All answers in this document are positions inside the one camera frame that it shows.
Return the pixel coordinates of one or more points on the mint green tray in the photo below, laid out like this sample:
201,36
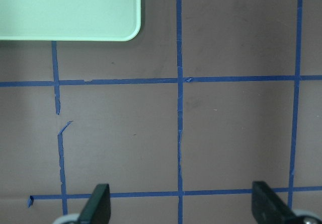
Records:
70,20

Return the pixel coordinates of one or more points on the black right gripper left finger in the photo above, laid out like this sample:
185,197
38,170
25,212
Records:
98,207

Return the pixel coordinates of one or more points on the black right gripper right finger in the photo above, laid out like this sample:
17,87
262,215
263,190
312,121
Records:
267,206

